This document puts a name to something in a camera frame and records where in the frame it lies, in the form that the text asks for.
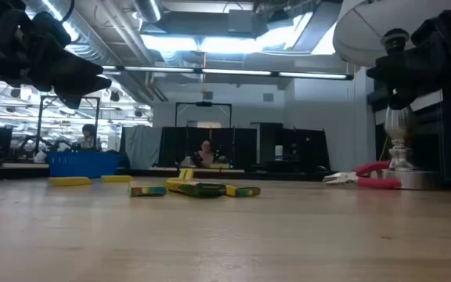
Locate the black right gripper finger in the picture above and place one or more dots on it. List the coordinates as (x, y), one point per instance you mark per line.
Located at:
(384, 78)
(405, 68)

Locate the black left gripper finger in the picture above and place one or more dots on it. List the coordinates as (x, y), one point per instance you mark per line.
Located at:
(88, 85)
(76, 66)

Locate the yellow green crayon box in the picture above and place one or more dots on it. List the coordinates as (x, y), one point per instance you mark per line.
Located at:
(198, 189)
(148, 191)
(243, 191)

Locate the black hanging spotlight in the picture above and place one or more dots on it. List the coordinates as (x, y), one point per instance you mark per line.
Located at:
(114, 96)

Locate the silver table lamp white shade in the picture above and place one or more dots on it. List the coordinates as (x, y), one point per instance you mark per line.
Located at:
(399, 125)

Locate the person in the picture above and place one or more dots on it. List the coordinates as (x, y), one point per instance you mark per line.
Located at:
(206, 156)
(89, 137)

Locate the blue plastic basket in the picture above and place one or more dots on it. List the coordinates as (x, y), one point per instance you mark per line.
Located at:
(80, 164)

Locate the grey hanging cloth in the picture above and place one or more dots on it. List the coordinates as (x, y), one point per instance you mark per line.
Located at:
(143, 145)

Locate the black cabinet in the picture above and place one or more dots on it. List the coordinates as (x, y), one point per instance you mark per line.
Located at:
(304, 149)

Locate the white wipes canister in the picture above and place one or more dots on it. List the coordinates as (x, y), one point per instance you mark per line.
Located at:
(278, 152)

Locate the long strip light bar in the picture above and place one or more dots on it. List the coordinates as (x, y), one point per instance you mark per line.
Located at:
(233, 72)

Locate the black partition screen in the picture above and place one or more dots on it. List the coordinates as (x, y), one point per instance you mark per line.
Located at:
(245, 145)

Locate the black metal rig frame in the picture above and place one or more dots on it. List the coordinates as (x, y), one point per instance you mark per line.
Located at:
(38, 125)
(204, 103)

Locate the silver ceiling duct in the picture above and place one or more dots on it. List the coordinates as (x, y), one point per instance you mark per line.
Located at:
(149, 9)

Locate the grey square wall vent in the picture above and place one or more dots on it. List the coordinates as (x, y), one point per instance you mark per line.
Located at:
(208, 95)
(268, 97)

